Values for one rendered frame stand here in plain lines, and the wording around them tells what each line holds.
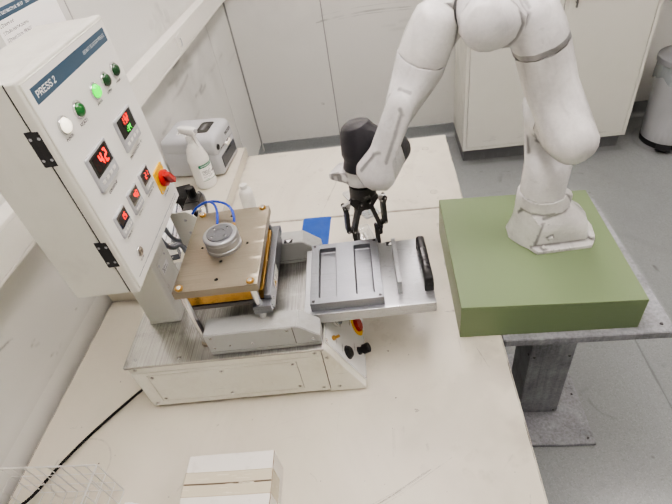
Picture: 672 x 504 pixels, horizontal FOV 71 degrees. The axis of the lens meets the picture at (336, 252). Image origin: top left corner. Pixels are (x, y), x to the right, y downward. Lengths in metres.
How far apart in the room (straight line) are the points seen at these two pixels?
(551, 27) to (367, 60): 2.40
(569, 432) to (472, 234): 0.94
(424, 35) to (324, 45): 2.35
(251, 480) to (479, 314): 0.64
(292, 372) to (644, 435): 1.40
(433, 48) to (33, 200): 0.78
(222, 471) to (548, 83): 1.03
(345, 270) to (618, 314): 0.67
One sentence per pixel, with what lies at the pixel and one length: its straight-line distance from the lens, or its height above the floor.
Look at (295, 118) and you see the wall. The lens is 3.57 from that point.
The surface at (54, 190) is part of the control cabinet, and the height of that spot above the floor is 1.40.
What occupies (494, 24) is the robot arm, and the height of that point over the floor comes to 1.47.
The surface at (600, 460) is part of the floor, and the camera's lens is 2.03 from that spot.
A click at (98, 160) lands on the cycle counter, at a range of 0.93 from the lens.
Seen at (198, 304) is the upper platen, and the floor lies 1.04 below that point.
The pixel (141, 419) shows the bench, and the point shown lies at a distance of 1.34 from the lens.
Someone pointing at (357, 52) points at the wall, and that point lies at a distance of 3.37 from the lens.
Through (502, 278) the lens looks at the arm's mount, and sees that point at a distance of 1.27.
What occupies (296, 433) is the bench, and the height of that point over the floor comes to 0.75.
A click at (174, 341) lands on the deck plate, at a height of 0.93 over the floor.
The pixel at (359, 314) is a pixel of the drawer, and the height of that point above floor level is 0.96.
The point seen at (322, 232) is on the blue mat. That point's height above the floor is 0.75.
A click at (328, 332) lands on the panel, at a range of 1.10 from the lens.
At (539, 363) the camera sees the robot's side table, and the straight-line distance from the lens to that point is 1.78.
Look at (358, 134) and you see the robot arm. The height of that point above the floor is 1.20.
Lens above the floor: 1.76
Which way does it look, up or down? 41 degrees down
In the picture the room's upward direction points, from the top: 11 degrees counter-clockwise
